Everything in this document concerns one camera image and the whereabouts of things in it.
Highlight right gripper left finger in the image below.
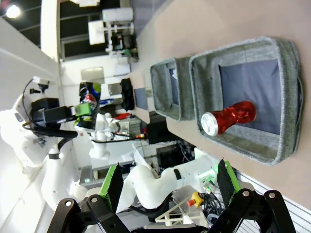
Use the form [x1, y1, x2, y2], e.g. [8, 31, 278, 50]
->
[46, 162, 129, 233]

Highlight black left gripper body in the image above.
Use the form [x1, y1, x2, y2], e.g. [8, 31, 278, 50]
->
[31, 97, 61, 117]

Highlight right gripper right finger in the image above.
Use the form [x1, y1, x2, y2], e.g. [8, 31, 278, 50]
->
[208, 159, 297, 233]

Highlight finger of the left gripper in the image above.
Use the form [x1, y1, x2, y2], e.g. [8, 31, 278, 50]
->
[43, 102, 92, 123]

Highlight colourful snack bag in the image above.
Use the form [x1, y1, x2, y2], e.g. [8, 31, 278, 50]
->
[74, 82, 102, 131]

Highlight crushed red drink can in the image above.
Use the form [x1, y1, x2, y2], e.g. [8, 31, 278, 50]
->
[200, 100, 257, 137]

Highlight yellow emergency stop button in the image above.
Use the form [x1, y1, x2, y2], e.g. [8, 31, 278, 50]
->
[186, 191, 205, 207]

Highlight small white background robot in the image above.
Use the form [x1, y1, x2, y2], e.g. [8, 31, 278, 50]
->
[88, 112, 122, 161]

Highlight black backpack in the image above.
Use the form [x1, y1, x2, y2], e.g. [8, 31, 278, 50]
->
[120, 78, 136, 111]

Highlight blue grey board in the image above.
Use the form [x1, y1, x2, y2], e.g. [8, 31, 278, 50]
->
[133, 87, 149, 110]

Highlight black computer tower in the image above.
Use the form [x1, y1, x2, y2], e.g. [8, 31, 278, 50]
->
[156, 145, 195, 168]

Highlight black equipment box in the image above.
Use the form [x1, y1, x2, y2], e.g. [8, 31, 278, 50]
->
[147, 114, 180, 144]

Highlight white box machine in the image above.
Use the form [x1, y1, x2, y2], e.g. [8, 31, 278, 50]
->
[87, 20, 105, 46]

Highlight round ceiling lamp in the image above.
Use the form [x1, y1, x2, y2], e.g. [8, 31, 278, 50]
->
[6, 4, 21, 19]

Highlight grey fabric basket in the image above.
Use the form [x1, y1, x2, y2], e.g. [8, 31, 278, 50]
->
[150, 57, 195, 121]
[188, 36, 304, 167]

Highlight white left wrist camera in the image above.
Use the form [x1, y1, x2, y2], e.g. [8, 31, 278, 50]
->
[29, 76, 51, 94]

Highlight black cable bundle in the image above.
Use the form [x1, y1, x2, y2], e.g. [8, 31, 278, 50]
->
[201, 184, 226, 226]

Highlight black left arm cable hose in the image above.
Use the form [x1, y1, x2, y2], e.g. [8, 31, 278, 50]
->
[22, 120, 79, 156]

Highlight grey wall panel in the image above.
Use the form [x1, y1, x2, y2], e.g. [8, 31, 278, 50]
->
[80, 67, 105, 84]

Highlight slotted aluminium base plate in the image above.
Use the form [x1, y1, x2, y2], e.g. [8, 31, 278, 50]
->
[233, 167, 311, 233]

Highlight white plastic frame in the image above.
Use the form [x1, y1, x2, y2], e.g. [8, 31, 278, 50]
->
[155, 196, 207, 224]

